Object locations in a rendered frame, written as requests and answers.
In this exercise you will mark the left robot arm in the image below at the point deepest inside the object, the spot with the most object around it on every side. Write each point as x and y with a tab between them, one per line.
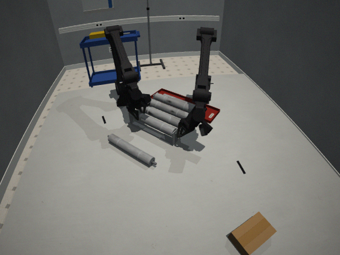
201	95

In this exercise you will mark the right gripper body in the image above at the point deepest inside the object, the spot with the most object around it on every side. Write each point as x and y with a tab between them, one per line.
132	108

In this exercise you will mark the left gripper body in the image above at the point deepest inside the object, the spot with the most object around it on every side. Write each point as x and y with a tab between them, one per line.
184	121

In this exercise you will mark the brown cardboard box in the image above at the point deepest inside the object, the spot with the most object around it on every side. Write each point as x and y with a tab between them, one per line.
251	234

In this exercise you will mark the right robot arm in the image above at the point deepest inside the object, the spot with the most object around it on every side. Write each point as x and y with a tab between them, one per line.
127	73

